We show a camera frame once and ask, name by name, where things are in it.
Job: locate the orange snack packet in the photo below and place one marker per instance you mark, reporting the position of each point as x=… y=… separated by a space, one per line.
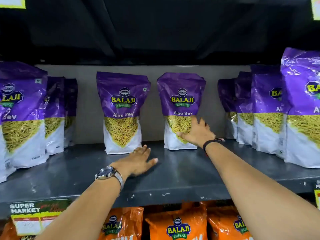
x=175 y=222
x=127 y=222
x=222 y=224

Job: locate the dark grey metal shelf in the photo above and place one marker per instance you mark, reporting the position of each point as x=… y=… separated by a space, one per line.
x=187 y=177

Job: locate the black wristband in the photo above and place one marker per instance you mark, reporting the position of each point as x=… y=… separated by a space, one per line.
x=211 y=141

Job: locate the green and yellow shelf label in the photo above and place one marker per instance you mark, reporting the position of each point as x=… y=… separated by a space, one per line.
x=35 y=212

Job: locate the person's left forearm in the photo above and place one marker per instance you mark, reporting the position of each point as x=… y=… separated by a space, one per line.
x=85 y=209

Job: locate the row of purple snack packets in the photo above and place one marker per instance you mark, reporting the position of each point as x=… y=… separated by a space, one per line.
x=122 y=97

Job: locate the person's right thumb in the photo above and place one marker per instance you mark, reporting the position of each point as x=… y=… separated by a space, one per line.
x=182 y=135

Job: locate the yellow and red price tag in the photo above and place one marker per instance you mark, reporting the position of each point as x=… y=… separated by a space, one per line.
x=317 y=194

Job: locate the person's left hand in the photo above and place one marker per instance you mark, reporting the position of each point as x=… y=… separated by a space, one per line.
x=135 y=163

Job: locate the purple snack packet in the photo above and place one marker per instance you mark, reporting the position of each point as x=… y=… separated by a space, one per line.
x=182 y=84

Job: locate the person's left thumb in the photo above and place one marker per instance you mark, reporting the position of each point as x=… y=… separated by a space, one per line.
x=152 y=162

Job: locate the silver wristwatch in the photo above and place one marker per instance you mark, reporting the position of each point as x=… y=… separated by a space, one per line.
x=107 y=172

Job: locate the black metal shelf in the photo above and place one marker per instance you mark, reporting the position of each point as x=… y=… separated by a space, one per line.
x=150 y=27

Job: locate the person's right hand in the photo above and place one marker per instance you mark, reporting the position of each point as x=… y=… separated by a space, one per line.
x=198 y=134

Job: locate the person's right forearm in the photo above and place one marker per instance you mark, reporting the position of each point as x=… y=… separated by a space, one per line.
x=255 y=194

